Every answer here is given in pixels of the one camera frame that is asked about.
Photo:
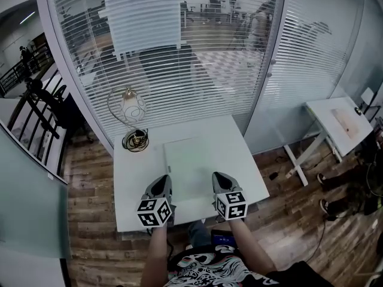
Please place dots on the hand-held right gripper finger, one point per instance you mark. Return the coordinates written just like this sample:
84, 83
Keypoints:
221, 184
235, 184

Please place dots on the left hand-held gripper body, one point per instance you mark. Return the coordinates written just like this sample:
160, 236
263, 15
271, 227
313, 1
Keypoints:
154, 212

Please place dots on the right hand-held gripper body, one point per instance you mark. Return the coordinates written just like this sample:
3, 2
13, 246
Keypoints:
232, 206

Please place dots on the white cloth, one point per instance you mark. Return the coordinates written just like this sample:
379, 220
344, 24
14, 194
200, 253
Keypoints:
191, 166

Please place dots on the person's right forearm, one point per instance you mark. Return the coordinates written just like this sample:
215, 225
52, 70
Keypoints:
251, 247

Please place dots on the person's left forearm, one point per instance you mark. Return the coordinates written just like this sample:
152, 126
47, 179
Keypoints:
155, 256

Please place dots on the white table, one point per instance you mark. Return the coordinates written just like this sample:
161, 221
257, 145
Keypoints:
134, 184

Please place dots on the black device with screen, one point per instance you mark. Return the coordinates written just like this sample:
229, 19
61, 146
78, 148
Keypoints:
223, 238

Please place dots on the black power adapter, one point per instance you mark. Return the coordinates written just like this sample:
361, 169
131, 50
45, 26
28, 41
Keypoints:
273, 176

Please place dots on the person's leg in jeans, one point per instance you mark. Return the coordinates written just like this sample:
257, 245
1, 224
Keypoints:
199, 235

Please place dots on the black printed shirt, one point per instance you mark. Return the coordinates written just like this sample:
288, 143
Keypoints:
215, 271

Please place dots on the brass lamp with globe shade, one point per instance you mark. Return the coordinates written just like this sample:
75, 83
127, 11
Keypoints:
133, 108

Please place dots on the white window blinds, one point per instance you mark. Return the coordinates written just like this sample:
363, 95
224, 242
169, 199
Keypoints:
179, 79

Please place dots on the white standing desk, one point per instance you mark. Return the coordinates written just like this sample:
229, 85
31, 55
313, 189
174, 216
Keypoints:
323, 115

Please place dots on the frosted glass door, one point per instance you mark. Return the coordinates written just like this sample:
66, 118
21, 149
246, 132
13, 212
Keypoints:
30, 196

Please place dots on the black metal railing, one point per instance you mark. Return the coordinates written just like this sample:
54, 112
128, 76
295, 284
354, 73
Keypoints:
33, 115

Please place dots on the white chair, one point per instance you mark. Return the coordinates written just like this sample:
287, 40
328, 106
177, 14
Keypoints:
369, 100

